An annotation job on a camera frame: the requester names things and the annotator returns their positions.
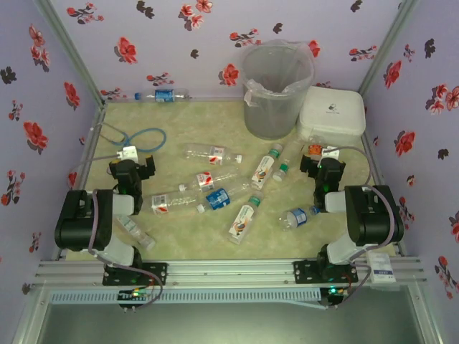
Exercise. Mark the green cap bottle white label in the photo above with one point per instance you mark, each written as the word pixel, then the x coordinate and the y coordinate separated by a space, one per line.
pixel 262 171
pixel 242 222

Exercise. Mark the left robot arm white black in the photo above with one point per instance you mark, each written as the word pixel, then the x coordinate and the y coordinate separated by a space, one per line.
pixel 82 218

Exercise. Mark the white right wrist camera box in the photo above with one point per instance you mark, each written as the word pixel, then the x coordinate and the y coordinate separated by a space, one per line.
pixel 331 154

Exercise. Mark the clear bottle red white label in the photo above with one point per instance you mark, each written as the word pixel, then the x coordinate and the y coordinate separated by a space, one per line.
pixel 206 180
pixel 215 155
pixel 161 205

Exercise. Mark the aluminium frame post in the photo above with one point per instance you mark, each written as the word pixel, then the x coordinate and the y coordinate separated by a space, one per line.
pixel 71 53
pixel 387 39

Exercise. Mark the orange label bottle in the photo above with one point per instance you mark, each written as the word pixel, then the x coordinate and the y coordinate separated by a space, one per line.
pixel 315 149

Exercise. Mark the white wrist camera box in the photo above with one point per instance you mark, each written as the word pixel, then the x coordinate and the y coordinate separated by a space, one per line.
pixel 128 153
pixel 331 154

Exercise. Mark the grey translucent plastic bin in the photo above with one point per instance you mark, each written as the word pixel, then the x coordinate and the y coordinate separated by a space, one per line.
pixel 269 122

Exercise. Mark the small crushed bottle blue label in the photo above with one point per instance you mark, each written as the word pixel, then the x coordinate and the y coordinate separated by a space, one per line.
pixel 297 216

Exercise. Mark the blue tube stethoscope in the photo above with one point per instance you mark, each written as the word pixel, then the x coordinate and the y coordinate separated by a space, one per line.
pixel 163 138

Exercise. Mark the clear plastic bin liner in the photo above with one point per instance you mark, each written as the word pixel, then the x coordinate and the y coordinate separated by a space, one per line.
pixel 258 87

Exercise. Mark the right controller circuit board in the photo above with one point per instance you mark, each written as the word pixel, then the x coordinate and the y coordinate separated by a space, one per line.
pixel 335 292

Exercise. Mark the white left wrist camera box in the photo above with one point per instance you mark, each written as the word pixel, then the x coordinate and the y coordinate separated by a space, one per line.
pixel 128 153

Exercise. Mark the clear bottle blue label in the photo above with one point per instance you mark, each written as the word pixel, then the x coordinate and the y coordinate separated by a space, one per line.
pixel 217 199
pixel 164 95

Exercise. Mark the controller circuit board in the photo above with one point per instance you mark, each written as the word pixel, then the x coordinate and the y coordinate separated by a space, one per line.
pixel 335 292
pixel 134 294

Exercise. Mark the aluminium mounting rail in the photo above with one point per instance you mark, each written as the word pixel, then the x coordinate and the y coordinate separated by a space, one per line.
pixel 229 272

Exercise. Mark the white square lidded box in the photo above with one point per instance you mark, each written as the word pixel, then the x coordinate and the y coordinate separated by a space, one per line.
pixel 333 107

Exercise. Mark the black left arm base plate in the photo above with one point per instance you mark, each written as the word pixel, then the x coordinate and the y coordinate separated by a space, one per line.
pixel 157 274

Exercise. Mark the clear bottle green band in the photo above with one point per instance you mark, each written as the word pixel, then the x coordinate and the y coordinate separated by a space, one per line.
pixel 140 234
pixel 284 167

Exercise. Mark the left controller circuit board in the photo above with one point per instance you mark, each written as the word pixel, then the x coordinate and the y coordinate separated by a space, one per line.
pixel 134 294

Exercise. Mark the white power adapter box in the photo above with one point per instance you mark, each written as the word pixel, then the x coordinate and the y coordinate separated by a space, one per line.
pixel 382 267

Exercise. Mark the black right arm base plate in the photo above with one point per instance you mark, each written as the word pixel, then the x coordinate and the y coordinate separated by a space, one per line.
pixel 305 272

